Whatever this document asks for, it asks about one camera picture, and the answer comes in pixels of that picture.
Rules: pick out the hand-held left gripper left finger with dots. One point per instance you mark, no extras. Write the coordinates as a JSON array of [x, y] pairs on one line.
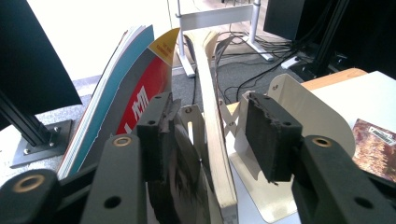
[[154, 140]]

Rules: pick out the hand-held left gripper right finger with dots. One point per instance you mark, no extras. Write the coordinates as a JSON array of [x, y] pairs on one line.
[[274, 140]]

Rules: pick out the beige expandable book rack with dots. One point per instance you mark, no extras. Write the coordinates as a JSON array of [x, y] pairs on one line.
[[311, 109]]

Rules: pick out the portrait cover magazine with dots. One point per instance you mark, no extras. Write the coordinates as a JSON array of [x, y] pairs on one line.
[[124, 81]]

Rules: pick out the reddish brown cover magazine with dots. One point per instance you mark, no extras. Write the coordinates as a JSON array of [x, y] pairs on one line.
[[373, 152]]

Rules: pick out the white power strip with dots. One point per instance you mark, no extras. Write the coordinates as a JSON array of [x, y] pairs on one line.
[[290, 62]]

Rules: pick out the black metal stand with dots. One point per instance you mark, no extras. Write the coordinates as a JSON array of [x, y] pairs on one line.
[[327, 46], [37, 140]]

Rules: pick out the black cabinet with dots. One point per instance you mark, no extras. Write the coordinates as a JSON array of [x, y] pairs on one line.
[[295, 15]]

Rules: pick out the white desk frame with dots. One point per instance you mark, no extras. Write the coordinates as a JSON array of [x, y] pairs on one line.
[[214, 17]]

